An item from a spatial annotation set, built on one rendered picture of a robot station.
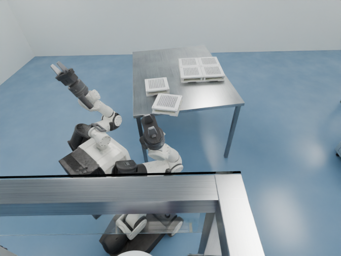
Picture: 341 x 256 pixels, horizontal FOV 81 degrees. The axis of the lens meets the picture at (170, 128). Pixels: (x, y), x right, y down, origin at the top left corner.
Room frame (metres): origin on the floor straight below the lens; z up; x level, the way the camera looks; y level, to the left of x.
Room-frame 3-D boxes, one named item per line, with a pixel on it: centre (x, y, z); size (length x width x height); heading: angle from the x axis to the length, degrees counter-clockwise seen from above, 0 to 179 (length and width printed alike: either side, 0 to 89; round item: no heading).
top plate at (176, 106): (1.58, 0.02, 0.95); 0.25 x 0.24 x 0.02; 75
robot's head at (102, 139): (0.74, 0.37, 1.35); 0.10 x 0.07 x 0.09; 46
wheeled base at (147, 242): (0.75, 0.36, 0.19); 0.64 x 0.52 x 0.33; 136
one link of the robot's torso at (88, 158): (0.70, 0.41, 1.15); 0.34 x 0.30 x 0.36; 46
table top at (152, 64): (2.28, -0.12, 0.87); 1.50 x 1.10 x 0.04; 6
